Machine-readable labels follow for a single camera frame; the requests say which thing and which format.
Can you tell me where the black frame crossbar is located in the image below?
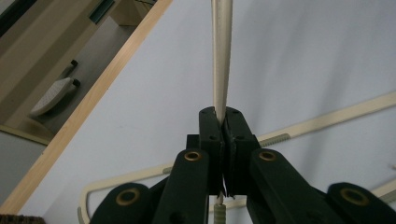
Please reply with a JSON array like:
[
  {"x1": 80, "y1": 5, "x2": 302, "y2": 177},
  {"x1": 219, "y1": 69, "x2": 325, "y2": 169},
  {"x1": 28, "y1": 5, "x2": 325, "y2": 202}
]
[{"x1": 0, "y1": 0, "x2": 38, "y2": 37}]

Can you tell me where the brown woven basket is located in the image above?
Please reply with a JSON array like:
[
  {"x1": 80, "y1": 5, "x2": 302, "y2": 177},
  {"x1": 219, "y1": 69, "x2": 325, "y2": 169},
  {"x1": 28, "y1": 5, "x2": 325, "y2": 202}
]
[{"x1": 0, "y1": 214, "x2": 47, "y2": 224}]

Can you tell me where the beige plastic clothes hanger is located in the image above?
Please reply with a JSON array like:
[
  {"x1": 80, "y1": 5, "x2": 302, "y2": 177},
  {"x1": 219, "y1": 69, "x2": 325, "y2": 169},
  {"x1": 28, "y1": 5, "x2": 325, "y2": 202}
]
[{"x1": 77, "y1": 0, "x2": 396, "y2": 224}]

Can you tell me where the grey drawer handle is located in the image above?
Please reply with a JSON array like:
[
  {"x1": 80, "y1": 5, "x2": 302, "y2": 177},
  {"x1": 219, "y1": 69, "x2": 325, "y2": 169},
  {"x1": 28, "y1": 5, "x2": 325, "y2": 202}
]
[{"x1": 89, "y1": 0, "x2": 116, "y2": 24}]

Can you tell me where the white mat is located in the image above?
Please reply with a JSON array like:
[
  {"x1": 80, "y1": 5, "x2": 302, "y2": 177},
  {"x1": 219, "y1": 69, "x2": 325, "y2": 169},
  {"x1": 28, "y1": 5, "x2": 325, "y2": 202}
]
[{"x1": 18, "y1": 0, "x2": 396, "y2": 224}]

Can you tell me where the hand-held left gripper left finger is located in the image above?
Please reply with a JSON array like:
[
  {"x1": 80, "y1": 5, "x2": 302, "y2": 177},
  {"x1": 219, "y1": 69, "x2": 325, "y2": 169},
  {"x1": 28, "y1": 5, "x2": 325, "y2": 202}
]
[{"x1": 186, "y1": 106, "x2": 225, "y2": 196}]

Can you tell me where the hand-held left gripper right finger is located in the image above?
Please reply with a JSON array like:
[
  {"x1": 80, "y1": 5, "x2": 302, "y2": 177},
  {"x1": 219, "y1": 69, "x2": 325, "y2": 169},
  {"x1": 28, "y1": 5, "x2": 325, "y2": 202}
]
[{"x1": 222, "y1": 106, "x2": 262, "y2": 197}]

